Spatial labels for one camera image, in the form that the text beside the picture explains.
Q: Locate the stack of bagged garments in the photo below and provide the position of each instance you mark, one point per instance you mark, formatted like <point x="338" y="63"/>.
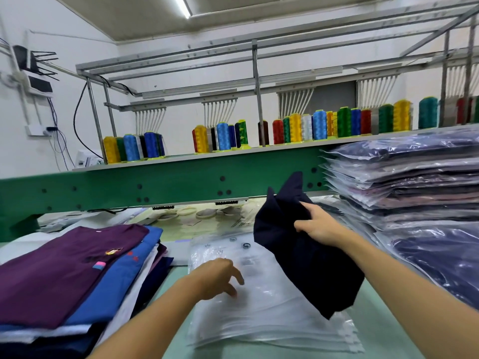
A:
<point x="411" y="183"/>

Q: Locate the navy garment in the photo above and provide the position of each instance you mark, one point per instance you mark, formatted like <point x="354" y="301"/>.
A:
<point x="307" y="265"/>

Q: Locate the wall router with antennas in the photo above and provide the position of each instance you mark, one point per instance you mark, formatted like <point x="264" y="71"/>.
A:
<point x="34" y="78"/>

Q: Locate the green machine beam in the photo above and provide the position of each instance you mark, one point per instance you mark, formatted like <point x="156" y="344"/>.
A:
<point x="150" y="187"/>

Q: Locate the white box device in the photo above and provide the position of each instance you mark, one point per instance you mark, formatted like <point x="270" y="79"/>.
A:
<point x="90" y="158"/>

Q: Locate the white wall socket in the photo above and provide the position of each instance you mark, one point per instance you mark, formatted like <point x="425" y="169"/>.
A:
<point x="37" y="130"/>

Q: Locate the grey metal thread rack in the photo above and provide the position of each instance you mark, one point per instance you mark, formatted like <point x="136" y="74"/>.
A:
<point x="257" y="78"/>

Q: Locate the person's right hand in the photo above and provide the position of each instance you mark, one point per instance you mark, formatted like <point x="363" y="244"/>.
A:
<point x="323" y="229"/>

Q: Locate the person's left forearm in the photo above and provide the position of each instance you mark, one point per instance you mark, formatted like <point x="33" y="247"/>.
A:
<point x="150" y="329"/>

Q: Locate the person's right forearm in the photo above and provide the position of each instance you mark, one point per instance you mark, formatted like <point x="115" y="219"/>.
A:
<point x="419" y="295"/>

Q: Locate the row of coloured thread spools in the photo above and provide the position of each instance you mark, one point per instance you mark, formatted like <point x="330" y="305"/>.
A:
<point x="299" y="127"/>

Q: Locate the ceiling light tube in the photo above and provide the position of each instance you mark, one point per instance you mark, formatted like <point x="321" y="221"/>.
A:
<point x="182" y="6"/>

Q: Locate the stack of plastic bags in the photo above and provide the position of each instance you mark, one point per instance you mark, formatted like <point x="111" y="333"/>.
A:
<point x="254" y="310"/>

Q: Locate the person's left hand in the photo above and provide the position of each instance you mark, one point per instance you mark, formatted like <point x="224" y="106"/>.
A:
<point x="215" y="279"/>

